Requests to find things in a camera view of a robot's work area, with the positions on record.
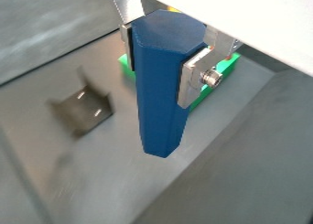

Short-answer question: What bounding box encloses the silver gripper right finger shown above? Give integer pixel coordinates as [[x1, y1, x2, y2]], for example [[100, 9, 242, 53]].
[[178, 26, 242, 109]]

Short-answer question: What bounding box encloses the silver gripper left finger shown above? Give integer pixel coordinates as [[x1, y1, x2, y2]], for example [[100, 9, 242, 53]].
[[112, 0, 144, 70]]

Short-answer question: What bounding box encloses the blue hexagonal prism peg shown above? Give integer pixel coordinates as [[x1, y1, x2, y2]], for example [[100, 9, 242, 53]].
[[132, 10, 206, 157]]

